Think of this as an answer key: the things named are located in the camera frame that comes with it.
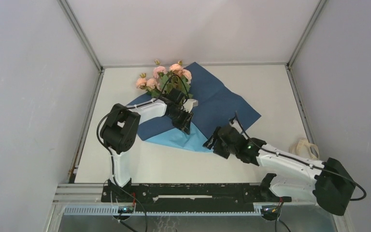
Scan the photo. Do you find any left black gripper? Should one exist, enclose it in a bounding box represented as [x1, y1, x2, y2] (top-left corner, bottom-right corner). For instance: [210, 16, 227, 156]
[168, 108, 194, 135]

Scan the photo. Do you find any blue wrapping paper sheet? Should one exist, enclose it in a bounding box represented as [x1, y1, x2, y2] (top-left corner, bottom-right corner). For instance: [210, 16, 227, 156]
[137, 62, 261, 152]

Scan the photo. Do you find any pink fake flower bunch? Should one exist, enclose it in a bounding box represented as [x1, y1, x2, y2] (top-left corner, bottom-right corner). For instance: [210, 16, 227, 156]
[136, 59, 192, 99]

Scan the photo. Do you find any cream lace ribbon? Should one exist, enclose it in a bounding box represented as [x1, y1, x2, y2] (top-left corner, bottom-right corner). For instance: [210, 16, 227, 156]
[289, 138, 320, 160]

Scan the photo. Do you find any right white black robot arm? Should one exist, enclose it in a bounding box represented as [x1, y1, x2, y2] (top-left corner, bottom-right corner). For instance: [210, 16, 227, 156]
[202, 124, 367, 216]

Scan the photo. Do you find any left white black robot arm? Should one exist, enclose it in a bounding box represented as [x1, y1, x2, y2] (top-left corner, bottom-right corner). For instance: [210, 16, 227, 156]
[96, 89, 198, 202]

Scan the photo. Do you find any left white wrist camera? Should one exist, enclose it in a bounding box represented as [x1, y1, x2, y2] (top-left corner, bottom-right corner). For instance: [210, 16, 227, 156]
[183, 99, 199, 112]

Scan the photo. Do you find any white cable duct strip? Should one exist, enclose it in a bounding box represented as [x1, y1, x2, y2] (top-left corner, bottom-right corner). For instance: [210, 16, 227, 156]
[63, 205, 263, 216]

